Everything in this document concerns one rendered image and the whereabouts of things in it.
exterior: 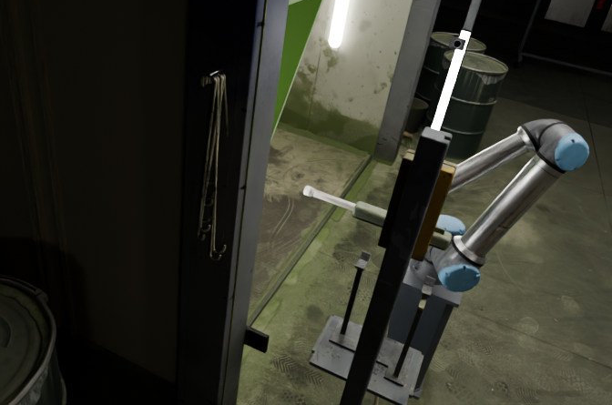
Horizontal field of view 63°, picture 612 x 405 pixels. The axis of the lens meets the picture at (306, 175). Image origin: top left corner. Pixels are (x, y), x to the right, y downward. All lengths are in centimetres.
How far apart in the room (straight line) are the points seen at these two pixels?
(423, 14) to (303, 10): 164
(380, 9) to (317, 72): 75
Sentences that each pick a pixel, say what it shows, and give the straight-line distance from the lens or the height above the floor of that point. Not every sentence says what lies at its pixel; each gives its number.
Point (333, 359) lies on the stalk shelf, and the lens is 166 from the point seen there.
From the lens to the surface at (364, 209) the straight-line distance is 158.
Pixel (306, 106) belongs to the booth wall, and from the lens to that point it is 452.
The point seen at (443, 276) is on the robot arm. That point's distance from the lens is 203.
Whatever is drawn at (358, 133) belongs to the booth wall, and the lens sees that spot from 443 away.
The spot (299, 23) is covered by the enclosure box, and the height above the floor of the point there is 143.
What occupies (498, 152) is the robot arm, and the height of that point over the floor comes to 129.
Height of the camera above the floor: 206
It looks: 31 degrees down
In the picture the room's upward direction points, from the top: 10 degrees clockwise
